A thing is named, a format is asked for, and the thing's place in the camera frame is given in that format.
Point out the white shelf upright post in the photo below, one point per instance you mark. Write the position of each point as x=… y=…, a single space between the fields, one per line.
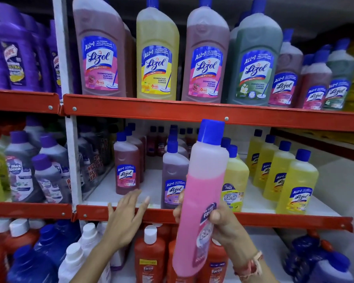
x=69 y=138

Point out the person's right thumb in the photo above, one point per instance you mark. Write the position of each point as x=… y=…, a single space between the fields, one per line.
x=216 y=216

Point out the person's left middle finger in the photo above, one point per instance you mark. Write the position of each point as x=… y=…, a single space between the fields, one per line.
x=134 y=198

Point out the person's right forearm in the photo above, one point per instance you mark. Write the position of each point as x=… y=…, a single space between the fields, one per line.
x=268 y=279

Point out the blue liquid bottle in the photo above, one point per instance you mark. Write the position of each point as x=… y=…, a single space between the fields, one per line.
x=29 y=266
x=51 y=241

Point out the cluster of purple blue bottles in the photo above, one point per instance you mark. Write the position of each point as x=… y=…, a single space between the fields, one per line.
x=315 y=259

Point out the person's left little finger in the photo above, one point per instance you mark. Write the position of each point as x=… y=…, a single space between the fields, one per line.
x=111 y=211

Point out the pale yellow floor cleaner bottle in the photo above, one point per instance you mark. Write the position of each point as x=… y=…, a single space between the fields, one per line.
x=234 y=185

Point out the medium rose cleaner bottle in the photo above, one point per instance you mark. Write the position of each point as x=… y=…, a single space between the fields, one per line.
x=314 y=91
x=286 y=82

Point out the row of purple cleaner bottles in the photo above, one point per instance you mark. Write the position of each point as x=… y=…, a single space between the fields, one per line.
x=14 y=50

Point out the person's right hand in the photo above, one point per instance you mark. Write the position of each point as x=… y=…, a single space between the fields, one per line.
x=224 y=229

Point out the small yellow cleaner bottle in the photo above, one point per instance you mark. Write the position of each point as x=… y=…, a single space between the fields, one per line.
x=264 y=165
x=296 y=188
x=253 y=153
x=277 y=173

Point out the small lavender cleaner bottle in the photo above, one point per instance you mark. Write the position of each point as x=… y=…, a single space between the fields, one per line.
x=174 y=179

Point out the white shelf board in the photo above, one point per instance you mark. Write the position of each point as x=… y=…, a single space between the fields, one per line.
x=150 y=185

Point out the medium green cleaner bottle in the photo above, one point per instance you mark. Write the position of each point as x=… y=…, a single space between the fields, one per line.
x=340 y=82

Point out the large green cleaner bottle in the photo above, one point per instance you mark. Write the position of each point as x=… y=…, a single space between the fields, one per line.
x=234 y=41
x=258 y=41

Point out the large yellow cleaner bottle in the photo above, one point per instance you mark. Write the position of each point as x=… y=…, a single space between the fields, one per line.
x=157 y=35

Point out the large rose cleaner bottle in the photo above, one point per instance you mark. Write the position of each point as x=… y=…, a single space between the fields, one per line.
x=206 y=35
x=98 y=32

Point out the row of tiny cleaner bottles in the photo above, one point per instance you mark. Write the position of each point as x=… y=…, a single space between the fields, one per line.
x=157 y=141

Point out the red metal shelf beam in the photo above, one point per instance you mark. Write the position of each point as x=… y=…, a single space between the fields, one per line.
x=23 y=100
x=194 y=112
x=29 y=209
x=318 y=144
x=283 y=218

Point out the pink liquid cleaner bottle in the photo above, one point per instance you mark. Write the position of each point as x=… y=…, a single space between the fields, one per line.
x=200 y=188

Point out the group of dark cleaner bottles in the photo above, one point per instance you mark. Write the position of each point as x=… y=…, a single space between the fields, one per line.
x=91 y=156

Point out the small rose cleaner bottle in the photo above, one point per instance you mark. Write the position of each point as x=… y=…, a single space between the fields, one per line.
x=126 y=170
x=141 y=150

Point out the person's left hand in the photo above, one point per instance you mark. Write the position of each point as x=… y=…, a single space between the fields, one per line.
x=122 y=223

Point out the grey bottle with lavender cap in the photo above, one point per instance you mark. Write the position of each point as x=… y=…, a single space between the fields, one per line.
x=54 y=150
x=50 y=179
x=34 y=128
x=20 y=173

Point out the person's left forearm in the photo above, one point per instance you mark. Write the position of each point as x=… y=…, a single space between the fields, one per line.
x=91 y=268

